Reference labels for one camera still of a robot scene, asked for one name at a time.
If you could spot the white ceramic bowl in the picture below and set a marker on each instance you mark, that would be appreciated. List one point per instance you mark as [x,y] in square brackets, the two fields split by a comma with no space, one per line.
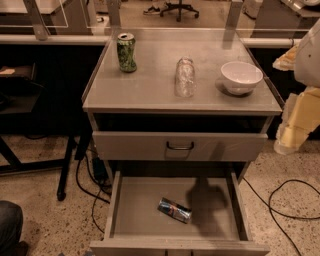
[240,77]

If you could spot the black table frame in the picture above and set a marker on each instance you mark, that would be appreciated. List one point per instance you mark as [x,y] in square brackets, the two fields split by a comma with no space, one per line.
[46,103]

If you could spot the black drawer handle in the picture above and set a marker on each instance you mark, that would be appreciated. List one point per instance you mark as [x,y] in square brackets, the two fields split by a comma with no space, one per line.
[180,148]

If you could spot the black power adapter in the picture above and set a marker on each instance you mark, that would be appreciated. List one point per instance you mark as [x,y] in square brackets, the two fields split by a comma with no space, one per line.
[99,170]

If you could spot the dark trouser leg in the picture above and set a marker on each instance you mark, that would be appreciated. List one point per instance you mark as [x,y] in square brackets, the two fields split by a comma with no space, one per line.
[11,223]

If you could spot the closed grey top drawer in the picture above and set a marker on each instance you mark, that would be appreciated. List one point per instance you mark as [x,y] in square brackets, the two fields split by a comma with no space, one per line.
[225,147]

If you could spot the open grey middle drawer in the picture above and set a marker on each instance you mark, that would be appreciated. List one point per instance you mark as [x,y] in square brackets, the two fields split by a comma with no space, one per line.
[218,224]

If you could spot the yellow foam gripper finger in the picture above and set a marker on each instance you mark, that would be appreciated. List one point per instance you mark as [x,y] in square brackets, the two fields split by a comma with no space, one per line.
[300,117]
[286,61]

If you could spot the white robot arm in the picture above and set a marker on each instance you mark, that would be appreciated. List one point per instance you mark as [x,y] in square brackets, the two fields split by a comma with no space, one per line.
[307,63]

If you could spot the black office chair base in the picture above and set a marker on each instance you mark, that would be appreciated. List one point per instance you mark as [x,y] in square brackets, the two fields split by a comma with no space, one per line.
[179,7]

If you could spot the green soda can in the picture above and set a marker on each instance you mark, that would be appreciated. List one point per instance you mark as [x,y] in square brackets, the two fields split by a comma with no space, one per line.
[125,52]

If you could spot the clear plastic bottle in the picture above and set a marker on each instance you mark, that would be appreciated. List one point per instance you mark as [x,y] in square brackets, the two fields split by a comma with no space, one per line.
[185,78]

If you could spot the white horizontal rail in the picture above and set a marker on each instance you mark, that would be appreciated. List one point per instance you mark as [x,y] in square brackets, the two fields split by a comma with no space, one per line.
[102,40]

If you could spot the black white sneaker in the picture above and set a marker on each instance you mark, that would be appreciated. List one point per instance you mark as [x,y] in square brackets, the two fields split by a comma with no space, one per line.
[152,11]

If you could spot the blue silver redbull can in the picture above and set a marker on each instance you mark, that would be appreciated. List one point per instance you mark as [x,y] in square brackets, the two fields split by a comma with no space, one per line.
[174,210]

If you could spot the grey drawer cabinet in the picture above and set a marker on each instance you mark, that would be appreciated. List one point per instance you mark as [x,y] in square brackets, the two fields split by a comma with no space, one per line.
[145,100]

